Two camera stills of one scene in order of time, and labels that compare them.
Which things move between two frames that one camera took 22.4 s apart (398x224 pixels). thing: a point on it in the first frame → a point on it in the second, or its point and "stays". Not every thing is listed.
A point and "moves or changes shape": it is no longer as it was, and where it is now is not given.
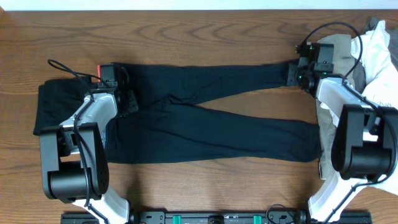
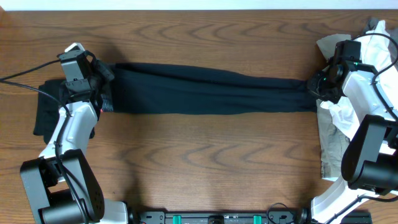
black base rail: (222, 217) stays
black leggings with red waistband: (164, 129) moves or changes shape
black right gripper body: (296, 75) → (319, 84)
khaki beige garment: (326, 124) stays
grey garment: (360, 76) stays
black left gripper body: (129, 101) → (104, 86)
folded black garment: (58, 99) stays
